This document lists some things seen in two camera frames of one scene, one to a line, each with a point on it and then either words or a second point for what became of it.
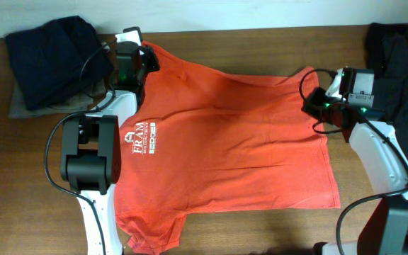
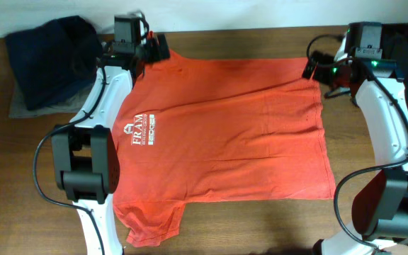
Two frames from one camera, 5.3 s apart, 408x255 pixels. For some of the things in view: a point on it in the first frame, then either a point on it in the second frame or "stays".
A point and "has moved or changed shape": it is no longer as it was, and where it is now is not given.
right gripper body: [321, 107] → [327, 72]
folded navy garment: [57, 60] stays
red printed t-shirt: [200, 141] has moved or changed shape
